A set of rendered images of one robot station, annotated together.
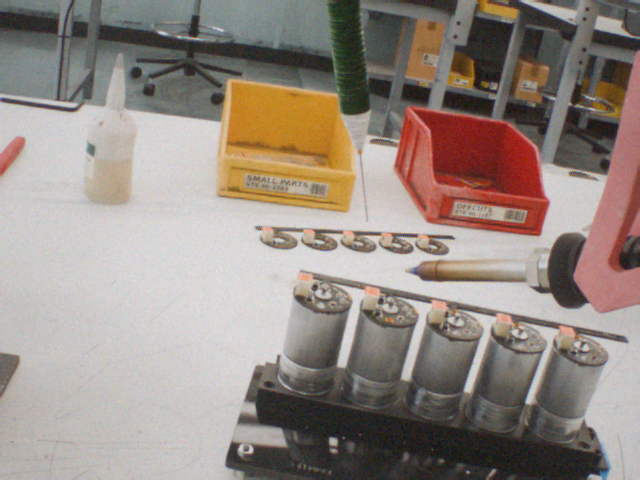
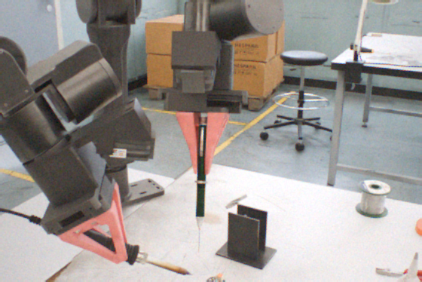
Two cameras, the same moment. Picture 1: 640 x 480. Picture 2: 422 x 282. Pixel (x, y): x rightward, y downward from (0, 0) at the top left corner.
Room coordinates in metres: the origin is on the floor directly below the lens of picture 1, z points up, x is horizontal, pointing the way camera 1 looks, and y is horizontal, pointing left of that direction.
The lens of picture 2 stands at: (0.56, -0.38, 1.18)
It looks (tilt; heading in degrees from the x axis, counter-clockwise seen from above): 21 degrees down; 127
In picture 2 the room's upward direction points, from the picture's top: straight up
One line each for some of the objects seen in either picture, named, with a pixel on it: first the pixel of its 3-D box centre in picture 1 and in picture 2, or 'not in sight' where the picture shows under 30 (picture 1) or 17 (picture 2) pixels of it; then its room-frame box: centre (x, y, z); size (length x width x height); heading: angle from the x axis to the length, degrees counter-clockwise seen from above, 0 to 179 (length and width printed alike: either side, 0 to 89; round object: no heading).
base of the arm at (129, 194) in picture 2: not in sight; (112, 182); (-0.06, 0.14, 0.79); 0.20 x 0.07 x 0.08; 72
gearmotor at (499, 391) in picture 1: (502, 383); not in sight; (0.29, -0.09, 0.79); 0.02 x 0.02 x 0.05
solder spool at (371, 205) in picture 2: not in sight; (373, 198); (0.36, 0.40, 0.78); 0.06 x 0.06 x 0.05
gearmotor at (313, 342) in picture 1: (312, 346); not in sight; (0.29, -0.01, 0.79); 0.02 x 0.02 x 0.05
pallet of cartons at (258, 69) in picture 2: not in sight; (216, 57); (-2.01, 3.16, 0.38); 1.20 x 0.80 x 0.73; 16
